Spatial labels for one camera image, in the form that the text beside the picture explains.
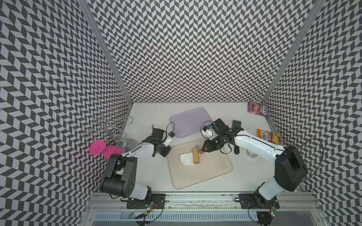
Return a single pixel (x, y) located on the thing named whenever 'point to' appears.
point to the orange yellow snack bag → (273, 137)
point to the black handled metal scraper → (233, 131)
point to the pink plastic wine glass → (97, 147)
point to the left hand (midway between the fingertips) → (166, 149)
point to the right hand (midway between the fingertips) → (206, 150)
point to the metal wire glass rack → (109, 125)
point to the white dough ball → (187, 158)
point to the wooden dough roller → (196, 155)
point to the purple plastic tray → (189, 122)
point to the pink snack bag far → (257, 108)
